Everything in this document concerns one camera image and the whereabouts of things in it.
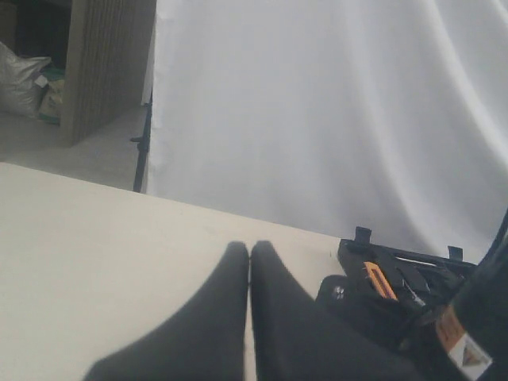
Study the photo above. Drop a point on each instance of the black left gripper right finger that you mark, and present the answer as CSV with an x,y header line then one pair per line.
x,y
296,339

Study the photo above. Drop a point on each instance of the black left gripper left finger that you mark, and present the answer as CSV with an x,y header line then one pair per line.
x,y
203,340

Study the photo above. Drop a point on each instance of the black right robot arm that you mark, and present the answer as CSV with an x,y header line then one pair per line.
x,y
467,340

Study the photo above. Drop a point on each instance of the black plastic tool case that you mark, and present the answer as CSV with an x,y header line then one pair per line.
x,y
434,279

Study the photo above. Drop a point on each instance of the orange utility knife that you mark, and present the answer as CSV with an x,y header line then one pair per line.
x,y
379,281

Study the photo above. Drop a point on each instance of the clear voltage tester screwdriver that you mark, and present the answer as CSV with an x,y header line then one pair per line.
x,y
414,297

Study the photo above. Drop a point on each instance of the black backdrop stand pole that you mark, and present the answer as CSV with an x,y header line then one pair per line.
x,y
143,143

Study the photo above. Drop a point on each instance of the white backdrop cloth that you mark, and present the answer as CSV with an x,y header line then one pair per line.
x,y
328,115

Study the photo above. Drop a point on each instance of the green printed bag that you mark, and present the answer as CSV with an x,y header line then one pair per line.
x,y
51,105

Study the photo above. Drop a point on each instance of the white woven sack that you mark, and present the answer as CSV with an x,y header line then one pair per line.
x,y
20,92

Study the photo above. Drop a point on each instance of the beige corrugated partition panel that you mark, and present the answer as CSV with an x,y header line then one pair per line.
x,y
107,59

